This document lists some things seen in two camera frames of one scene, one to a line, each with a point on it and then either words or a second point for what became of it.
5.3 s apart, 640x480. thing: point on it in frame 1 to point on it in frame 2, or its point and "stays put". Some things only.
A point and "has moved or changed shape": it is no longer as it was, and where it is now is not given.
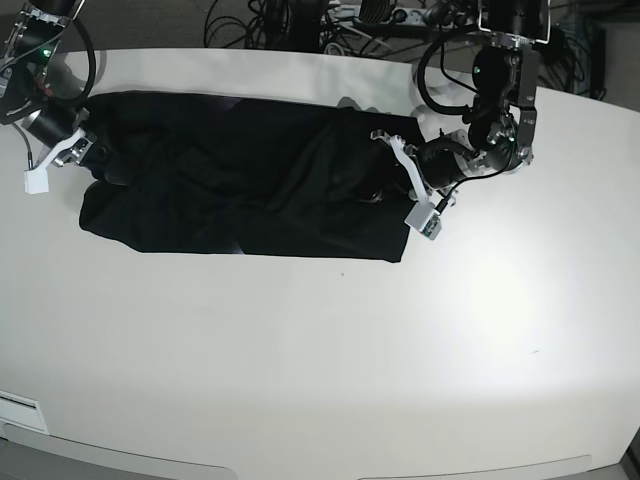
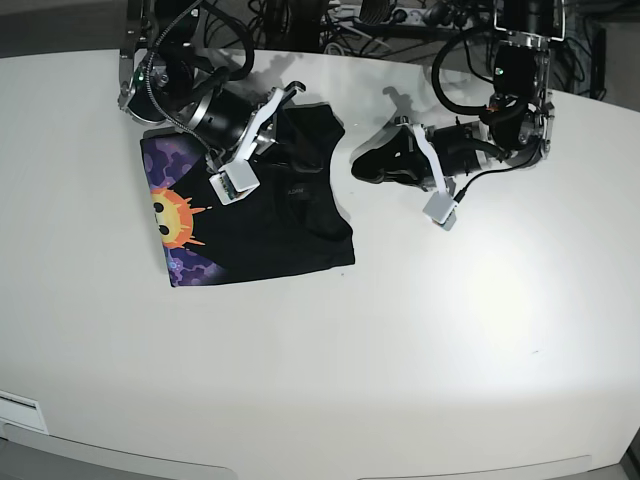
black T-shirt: x=237 y=174 has moved or changed shape
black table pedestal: x=292 y=25 stays put
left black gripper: x=52 y=123 to x=223 y=118
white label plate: x=22 y=411 stays put
